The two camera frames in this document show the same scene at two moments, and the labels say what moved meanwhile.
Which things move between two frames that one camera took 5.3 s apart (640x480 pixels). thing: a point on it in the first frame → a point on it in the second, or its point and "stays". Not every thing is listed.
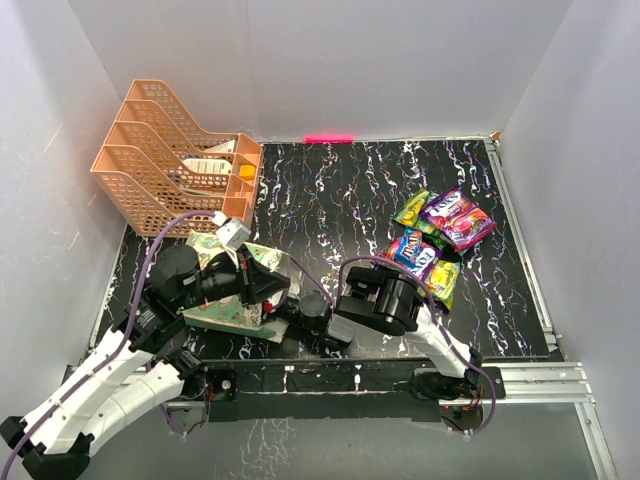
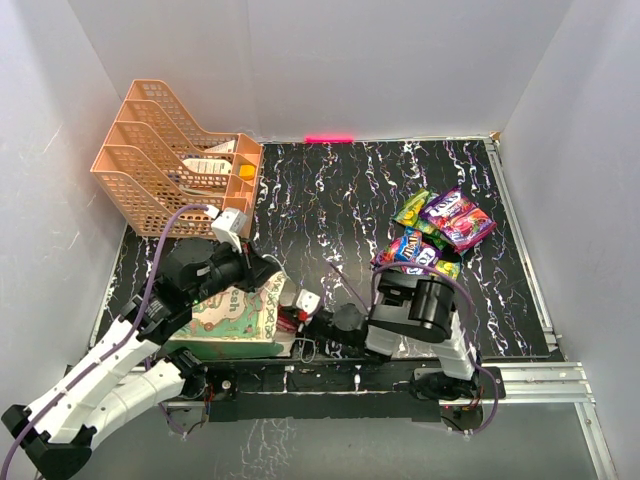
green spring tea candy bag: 412,214 stays
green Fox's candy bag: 437,238 stays
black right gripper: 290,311 → 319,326
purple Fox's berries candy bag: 459,219 stays
